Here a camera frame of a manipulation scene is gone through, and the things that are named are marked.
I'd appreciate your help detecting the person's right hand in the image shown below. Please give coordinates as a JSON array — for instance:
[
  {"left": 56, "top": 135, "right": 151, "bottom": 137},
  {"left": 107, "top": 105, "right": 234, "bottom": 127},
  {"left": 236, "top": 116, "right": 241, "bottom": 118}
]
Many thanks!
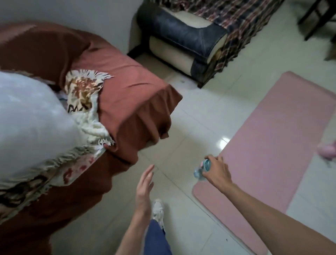
[{"left": 204, "top": 155, "right": 233, "bottom": 193}]

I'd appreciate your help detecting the person's left hand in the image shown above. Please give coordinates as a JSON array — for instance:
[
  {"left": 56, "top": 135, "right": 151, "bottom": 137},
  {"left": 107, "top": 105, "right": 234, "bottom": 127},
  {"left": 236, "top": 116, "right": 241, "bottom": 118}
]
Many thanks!
[{"left": 134, "top": 164, "right": 155, "bottom": 216}]

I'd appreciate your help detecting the clear plastic water bottle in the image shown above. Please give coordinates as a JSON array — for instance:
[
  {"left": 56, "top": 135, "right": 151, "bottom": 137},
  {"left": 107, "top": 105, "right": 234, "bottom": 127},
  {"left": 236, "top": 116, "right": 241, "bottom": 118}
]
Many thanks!
[{"left": 194, "top": 159, "right": 212, "bottom": 181}]

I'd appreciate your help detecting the person's right forearm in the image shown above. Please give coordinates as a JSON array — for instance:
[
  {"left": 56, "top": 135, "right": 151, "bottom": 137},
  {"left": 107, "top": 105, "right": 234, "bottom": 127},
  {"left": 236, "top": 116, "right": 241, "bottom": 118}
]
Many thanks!
[{"left": 220, "top": 182, "right": 336, "bottom": 255}]

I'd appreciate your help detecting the person's left forearm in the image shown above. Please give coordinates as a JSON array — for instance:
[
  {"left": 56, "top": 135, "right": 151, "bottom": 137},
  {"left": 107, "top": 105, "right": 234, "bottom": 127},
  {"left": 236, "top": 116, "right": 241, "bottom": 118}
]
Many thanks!
[{"left": 115, "top": 212, "right": 152, "bottom": 255}]

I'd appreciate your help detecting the person's white sneaker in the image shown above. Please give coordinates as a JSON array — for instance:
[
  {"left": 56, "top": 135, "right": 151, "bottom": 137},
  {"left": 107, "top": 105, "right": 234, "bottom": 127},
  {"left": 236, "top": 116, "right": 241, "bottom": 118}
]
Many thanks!
[{"left": 152, "top": 199, "right": 166, "bottom": 232}]

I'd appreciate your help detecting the pink yoga mat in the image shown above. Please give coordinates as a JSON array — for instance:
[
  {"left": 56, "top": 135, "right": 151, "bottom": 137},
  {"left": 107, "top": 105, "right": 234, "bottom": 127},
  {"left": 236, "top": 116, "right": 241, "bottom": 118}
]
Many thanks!
[{"left": 192, "top": 71, "right": 336, "bottom": 255}]

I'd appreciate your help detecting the person's blue jeans leg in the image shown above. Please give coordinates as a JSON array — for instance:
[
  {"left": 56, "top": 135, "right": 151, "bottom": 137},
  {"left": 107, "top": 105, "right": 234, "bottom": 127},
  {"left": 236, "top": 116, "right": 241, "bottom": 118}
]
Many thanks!
[{"left": 143, "top": 219, "right": 173, "bottom": 255}]

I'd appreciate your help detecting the sofa with brown cover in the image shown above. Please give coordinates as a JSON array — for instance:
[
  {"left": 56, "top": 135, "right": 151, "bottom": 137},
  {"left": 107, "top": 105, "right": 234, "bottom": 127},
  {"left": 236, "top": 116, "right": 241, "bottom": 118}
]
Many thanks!
[{"left": 0, "top": 22, "right": 183, "bottom": 255}]

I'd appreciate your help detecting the floral fringed throw blanket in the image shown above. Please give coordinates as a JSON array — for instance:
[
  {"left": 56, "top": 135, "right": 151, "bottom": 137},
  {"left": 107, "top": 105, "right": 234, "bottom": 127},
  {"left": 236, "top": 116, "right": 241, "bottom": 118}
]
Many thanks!
[{"left": 0, "top": 69, "right": 116, "bottom": 224}]

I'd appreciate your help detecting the blue and cream armchair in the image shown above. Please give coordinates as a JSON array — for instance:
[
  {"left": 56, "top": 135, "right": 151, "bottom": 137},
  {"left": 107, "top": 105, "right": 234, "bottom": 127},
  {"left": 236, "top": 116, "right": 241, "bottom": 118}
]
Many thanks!
[{"left": 137, "top": 3, "right": 228, "bottom": 88}]

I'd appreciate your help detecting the light blue pillow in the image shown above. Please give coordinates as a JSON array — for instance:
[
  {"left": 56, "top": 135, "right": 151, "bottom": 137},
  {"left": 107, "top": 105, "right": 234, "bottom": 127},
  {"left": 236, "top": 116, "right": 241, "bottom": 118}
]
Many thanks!
[{"left": 0, "top": 70, "right": 85, "bottom": 184}]

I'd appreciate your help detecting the plaid patterned sofa cover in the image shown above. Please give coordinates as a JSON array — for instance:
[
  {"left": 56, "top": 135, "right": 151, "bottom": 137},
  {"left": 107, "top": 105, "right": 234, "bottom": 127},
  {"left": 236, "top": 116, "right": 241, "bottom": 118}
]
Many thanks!
[{"left": 152, "top": 0, "right": 285, "bottom": 79}]

